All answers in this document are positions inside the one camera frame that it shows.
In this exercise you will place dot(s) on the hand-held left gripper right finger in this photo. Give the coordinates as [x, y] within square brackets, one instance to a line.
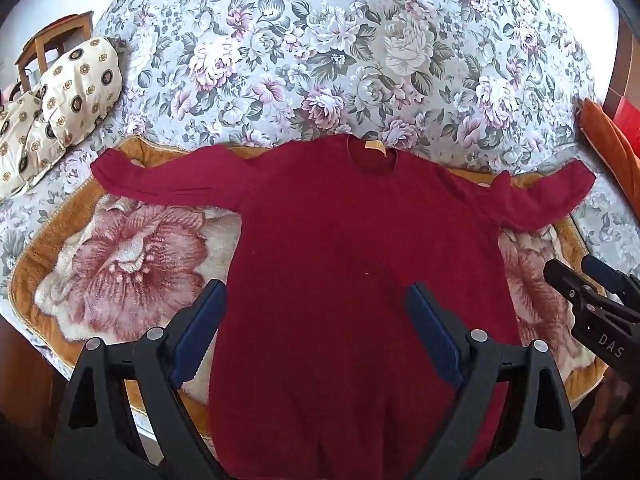
[432, 332]

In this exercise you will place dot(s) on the cream medallion print pillow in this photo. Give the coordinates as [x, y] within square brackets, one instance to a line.
[82, 90]
[25, 145]

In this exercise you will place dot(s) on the plush rose blanket orange border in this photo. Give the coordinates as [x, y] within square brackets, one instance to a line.
[125, 265]

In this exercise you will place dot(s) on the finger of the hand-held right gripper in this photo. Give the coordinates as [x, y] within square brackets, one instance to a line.
[607, 272]
[575, 287]

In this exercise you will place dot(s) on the floral bed sheet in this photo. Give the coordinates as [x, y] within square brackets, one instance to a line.
[325, 50]

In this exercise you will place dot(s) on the wooden chair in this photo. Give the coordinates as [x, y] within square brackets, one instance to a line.
[42, 50]

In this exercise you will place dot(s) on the dark red sweater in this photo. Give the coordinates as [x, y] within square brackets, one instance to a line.
[350, 270]

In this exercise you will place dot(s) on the red box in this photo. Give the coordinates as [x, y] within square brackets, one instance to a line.
[627, 115]

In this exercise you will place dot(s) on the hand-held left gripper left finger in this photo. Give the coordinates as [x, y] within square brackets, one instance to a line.
[197, 332]

